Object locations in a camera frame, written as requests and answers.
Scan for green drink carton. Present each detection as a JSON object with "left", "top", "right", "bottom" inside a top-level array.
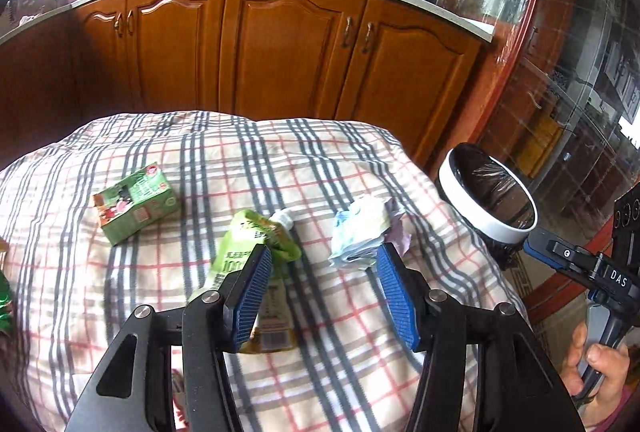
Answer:
[{"left": 92, "top": 163, "right": 182, "bottom": 247}]

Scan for blue white wrapper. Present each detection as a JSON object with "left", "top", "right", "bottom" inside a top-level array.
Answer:
[{"left": 328, "top": 194, "right": 412, "bottom": 271}]

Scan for person's right hand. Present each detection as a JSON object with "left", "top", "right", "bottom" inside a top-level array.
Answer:
[{"left": 560, "top": 322, "right": 633, "bottom": 419}]

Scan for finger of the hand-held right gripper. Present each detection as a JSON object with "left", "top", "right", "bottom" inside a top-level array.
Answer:
[{"left": 524, "top": 229, "right": 608, "bottom": 285}]

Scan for wooden lower cabinets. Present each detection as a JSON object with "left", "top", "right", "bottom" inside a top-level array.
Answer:
[{"left": 0, "top": 0, "right": 493, "bottom": 175}]

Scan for white bin with black liner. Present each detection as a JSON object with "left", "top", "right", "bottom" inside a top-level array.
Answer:
[{"left": 437, "top": 143, "right": 540, "bottom": 270}]

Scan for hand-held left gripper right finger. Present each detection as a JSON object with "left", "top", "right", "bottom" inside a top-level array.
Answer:
[{"left": 376, "top": 243, "right": 586, "bottom": 432}]

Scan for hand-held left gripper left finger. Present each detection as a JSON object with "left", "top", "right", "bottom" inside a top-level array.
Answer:
[{"left": 65, "top": 243, "right": 274, "bottom": 432}]

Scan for green spouted drink pouch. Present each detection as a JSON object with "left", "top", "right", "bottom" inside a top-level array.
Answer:
[{"left": 187, "top": 208, "right": 303, "bottom": 355}]

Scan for person's right forearm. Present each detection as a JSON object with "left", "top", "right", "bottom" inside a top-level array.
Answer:
[{"left": 582, "top": 387, "right": 640, "bottom": 432}]

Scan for red framed glass door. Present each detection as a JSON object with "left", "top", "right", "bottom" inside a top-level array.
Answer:
[{"left": 477, "top": 0, "right": 640, "bottom": 225}]

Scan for plaid tablecloth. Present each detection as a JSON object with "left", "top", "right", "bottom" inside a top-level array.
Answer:
[{"left": 0, "top": 110, "right": 531, "bottom": 432}]

